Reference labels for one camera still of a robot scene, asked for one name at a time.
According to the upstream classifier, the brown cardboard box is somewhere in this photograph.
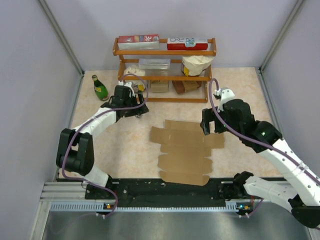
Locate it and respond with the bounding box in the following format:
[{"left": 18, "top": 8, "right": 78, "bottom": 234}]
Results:
[{"left": 149, "top": 119, "right": 225, "bottom": 186}]

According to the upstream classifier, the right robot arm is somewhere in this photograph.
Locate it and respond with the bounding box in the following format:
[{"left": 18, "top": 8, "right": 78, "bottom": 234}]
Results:
[{"left": 200, "top": 99, "right": 320, "bottom": 229}]

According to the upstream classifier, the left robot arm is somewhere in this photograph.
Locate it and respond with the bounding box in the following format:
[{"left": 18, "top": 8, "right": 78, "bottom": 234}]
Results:
[{"left": 56, "top": 83, "right": 149, "bottom": 199}]

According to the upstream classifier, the red silver foil box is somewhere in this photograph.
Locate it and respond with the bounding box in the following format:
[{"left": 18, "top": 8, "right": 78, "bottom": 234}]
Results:
[{"left": 117, "top": 34, "right": 160, "bottom": 50}]

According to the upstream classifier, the red white carton box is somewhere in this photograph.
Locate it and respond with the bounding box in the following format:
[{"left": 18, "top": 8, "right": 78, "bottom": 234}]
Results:
[{"left": 166, "top": 37, "right": 209, "bottom": 51}]

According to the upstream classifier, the green glass bottle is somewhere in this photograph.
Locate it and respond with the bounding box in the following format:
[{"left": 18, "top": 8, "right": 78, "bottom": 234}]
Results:
[{"left": 91, "top": 74, "right": 109, "bottom": 101}]

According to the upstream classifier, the small white flour bag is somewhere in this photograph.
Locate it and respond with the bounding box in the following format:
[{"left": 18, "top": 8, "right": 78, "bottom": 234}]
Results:
[{"left": 123, "top": 65, "right": 146, "bottom": 93}]

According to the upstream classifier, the tan cardboard block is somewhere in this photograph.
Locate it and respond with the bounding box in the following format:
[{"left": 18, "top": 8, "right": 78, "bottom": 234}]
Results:
[{"left": 149, "top": 80, "right": 169, "bottom": 93}]

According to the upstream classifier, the brown brick package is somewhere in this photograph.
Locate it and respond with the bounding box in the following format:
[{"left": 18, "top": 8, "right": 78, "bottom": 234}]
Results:
[{"left": 172, "top": 80, "right": 202, "bottom": 95}]

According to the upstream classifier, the clear plastic container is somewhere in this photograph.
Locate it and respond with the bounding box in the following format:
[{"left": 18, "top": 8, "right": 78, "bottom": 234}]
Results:
[{"left": 138, "top": 58, "right": 171, "bottom": 70}]

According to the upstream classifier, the wooden three-tier shelf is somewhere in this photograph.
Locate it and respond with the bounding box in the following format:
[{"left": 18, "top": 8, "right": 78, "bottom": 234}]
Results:
[{"left": 112, "top": 37, "right": 217, "bottom": 103}]

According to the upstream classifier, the large white paper bag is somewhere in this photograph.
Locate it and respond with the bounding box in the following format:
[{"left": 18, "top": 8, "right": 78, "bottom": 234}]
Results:
[{"left": 181, "top": 55, "right": 215, "bottom": 77}]

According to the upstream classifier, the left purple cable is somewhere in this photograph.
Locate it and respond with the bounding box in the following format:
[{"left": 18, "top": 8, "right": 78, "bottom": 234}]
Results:
[{"left": 61, "top": 73, "right": 150, "bottom": 220}]

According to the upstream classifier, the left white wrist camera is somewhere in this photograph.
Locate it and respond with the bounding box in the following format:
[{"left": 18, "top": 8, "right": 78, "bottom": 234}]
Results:
[{"left": 123, "top": 81, "right": 135, "bottom": 98}]

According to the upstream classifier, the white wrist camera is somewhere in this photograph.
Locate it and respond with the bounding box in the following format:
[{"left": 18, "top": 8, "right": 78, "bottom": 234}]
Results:
[
  {"left": 213, "top": 87, "right": 235, "bottom": 112},
  {"left": 123, "top": 81, "right": 135, "bottom": 98}
]

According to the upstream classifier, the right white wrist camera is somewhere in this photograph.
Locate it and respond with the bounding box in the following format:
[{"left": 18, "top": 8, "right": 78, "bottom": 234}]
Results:
[{"left": 213, "top": 87, "right": 235, "bottom": 112}]

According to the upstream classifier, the grey slotted cable duct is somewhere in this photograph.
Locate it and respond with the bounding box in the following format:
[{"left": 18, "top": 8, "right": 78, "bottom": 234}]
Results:
[{"left": 50, "top": 201, "right": 253, "bottom": 213}]

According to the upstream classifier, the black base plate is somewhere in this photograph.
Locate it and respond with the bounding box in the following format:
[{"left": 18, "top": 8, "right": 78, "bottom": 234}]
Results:
[{"left": 84, "top": 177, "right": 265, "bottom": 208}]

